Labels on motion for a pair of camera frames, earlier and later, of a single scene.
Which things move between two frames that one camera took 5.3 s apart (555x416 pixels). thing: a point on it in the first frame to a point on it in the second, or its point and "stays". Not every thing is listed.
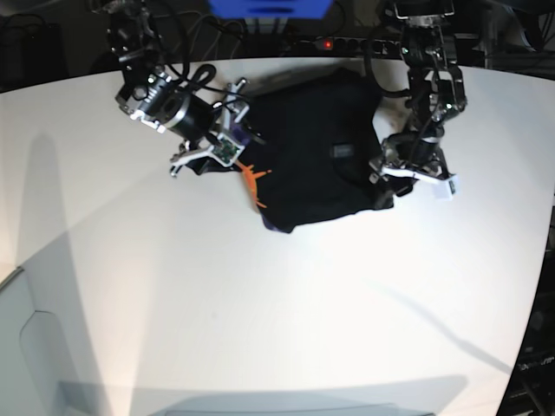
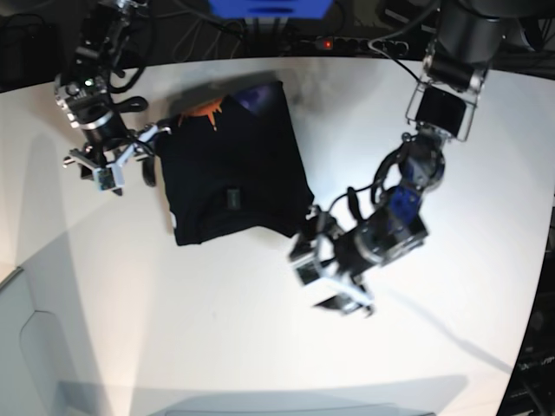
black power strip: [354, 45] stays
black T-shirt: [319, 150] to [232, 165]
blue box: [271, 9] stays
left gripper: [227, 146] to [148, 164]
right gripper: [415, 153] to [329, 260]
